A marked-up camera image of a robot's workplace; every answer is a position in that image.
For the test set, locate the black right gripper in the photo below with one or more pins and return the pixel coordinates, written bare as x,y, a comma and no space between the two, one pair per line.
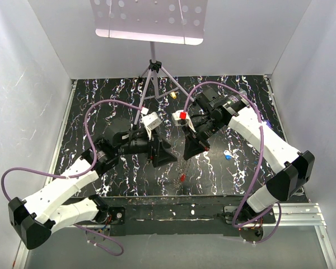
194,144

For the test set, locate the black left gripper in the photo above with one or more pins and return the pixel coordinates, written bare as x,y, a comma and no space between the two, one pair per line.
157,151

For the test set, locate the red key tag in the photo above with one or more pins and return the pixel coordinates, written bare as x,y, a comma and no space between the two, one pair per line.
182,171

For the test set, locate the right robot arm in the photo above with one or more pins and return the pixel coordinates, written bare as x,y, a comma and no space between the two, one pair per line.
292,168

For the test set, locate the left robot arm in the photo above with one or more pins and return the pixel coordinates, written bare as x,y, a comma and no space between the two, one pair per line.
36,217

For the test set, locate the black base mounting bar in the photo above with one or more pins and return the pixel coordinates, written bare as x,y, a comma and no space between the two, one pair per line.
171,215

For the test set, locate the purple plastic tool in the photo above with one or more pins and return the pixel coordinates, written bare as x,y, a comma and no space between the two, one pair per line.
268,123

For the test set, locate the lilac music stand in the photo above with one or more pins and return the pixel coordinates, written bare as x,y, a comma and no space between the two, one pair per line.
156,21

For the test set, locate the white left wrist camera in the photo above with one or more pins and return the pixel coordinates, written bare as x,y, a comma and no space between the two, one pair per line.
150,122

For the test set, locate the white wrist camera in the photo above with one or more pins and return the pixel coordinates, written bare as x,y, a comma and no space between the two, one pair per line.
181,118
150,122

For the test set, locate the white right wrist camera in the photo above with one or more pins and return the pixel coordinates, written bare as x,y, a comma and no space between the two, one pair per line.
181,118

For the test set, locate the aluminium frame rail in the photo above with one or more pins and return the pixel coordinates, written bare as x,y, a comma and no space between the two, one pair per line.
44,196

